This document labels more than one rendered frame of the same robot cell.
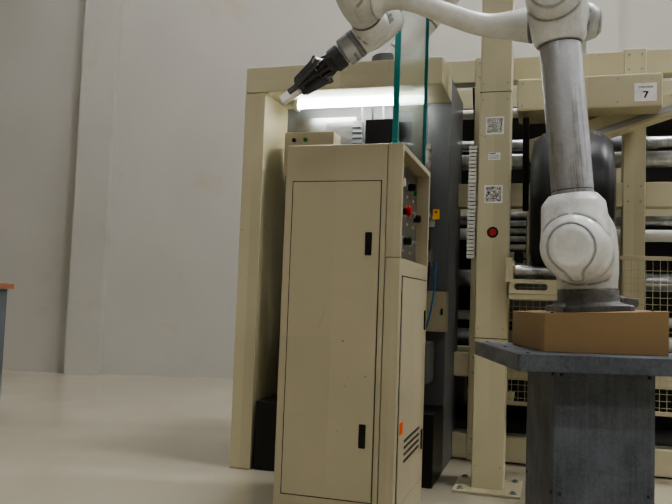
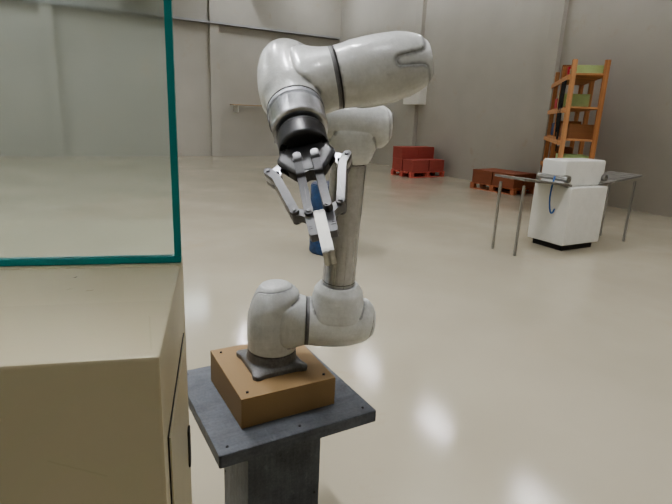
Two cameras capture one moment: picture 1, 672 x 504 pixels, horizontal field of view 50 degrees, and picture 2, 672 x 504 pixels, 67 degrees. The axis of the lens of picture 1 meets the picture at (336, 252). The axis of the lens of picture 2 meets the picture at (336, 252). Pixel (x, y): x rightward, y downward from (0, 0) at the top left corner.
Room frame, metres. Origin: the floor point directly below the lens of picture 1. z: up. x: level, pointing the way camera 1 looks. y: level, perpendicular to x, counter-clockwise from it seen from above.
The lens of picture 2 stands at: (2.50, 0.71, 1.54)
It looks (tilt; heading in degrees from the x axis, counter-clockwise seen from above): 15 degrees down; 240
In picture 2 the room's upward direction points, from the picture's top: 2 degrees clockwise
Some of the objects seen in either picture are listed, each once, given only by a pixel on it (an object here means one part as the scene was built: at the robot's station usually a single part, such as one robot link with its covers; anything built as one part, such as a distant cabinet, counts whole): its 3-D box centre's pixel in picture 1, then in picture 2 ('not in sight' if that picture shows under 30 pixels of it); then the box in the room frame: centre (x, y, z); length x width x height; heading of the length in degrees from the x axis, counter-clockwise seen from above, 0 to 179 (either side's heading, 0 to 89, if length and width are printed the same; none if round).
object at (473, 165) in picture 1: (473, 202); not in sight; (3.06, -0.58, 1.19); 0.05 x 0.04 x 0.48; 164
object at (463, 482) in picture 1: (488, 484); not in sight; (3.06, -0.67, 0.01); 0.27 x 0.27 x 0.02; 74
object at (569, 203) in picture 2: not in sight; (567, 202); (-3.31, -3.46, 0.56); 2.26 x 0.56 x 1.11; 0
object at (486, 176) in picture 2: not in sight; (502, 180); (-6.54, -7.52, 0.22); 1.27 x 0.92 x 0.44; 90
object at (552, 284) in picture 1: (555, 287); not in sight; (2.87, -0.88, 0.84); 0.36 x 0.09 x 0.06; 74
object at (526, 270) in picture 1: (557, 271); not in sight; (2.87, -0.88, 0.90); 0.35 x 0.05 x 0.05; 74
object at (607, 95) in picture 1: (586, 99); not in sight; (3.26, -1.12, 1.71); 0.61 x 0.25 x 0.15; 74
